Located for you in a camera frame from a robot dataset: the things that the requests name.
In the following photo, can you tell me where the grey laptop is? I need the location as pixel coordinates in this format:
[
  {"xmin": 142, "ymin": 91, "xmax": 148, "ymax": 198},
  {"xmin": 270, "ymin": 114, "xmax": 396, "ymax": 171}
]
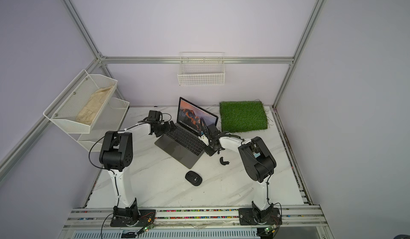
[{"xmin": 155, "ymin": 97, "xmax": 218, "ymax": 169}]

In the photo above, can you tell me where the black mouse battery cover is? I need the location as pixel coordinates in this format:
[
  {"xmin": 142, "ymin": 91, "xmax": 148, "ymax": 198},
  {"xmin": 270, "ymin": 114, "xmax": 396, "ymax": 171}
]
[{"xmin": 220, "ymin": 157, "xmax": 230, "ymax": 166}]

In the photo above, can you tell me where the black wireless mouse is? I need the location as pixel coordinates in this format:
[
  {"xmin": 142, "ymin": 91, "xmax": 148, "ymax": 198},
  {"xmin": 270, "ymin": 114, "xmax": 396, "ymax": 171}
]
[{"xmin": 185, "ymin": 171, "xmax": 203, "ymax": 186}]

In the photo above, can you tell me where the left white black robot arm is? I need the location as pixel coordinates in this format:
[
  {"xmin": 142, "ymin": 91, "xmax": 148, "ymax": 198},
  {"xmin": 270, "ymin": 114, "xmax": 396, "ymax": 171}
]
[{"xmin": 90, "ymin": 121, "xmax": 175, "ymax": 226}]

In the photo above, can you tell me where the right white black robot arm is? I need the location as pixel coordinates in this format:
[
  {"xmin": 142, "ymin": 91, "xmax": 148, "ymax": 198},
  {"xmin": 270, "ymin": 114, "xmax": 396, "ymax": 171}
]
[{"xmin": 199, "ymin": 118, "xmax": 277, "ymax": 224}]

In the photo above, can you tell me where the green artificial grass mat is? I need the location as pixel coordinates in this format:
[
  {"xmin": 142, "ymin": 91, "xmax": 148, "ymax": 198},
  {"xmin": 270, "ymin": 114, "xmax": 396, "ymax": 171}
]
[{"xmin": 220, "ymin": 101, "xmax": 269, "ymax": 133}]

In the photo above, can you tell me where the white lower mesh shelf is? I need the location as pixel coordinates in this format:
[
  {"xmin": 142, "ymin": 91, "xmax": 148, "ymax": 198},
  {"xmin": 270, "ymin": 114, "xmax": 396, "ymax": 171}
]
[{"xmin": 69, "ymin": 97, "xmax": 129, "ymax": 151}]

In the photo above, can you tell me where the white mesh shelf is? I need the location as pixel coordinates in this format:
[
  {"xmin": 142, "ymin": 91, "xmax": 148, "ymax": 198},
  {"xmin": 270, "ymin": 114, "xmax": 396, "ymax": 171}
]
[
  {"xmin": 69, "ymin": 97, "xmax": 129, "ymax": 151},
  {"xmin": 43, "ymin": 70, "xmax": 117, "ymax": 134}
]

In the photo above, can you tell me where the beige cloth in shelf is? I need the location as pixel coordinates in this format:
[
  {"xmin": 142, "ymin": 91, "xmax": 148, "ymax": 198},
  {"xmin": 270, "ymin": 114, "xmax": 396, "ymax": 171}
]
[{"xmin": 75, "ymin": 86, "xmax": 113, "ymax": 125}]

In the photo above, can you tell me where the white upper mesh shelf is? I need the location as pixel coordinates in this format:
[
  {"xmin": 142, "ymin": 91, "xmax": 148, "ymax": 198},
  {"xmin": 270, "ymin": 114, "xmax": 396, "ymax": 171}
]
[{"xmin": 43, "ymin": 70, "xmax": 117, "ymax": 134}]

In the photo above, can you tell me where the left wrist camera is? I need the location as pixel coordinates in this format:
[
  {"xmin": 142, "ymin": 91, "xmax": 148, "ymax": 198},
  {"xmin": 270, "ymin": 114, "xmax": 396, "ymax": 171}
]
[{"xmin": 146, "ymin": 110, "xmax": 163, "ymax": 123}]

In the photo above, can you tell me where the white wire wall basket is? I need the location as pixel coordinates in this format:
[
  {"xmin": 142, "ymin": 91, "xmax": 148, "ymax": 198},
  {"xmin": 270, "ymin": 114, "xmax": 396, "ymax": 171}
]
[{"xmin": 177, "ymin": 52, "xmax": 225, "ymax": 86}]

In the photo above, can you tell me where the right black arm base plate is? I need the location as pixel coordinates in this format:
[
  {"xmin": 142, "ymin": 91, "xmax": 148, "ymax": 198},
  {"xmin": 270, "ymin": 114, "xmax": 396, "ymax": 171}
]
[{"xmin": 238, "ymin": 207, "xmax": 282, "ymax": 225}]

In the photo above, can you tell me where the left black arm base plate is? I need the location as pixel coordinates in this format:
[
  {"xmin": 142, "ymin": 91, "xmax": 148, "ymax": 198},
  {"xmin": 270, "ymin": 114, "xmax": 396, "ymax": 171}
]
[{"xmin": 110, "ymin": 209, "xmax": 156, "ymax": 227}]

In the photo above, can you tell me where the aluminium front rail frame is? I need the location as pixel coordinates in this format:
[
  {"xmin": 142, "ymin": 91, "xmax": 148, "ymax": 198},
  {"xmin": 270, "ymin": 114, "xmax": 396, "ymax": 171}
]
[{"xmin": 59, "ymin": 204, "xmax": 333, "ymax": 239}]

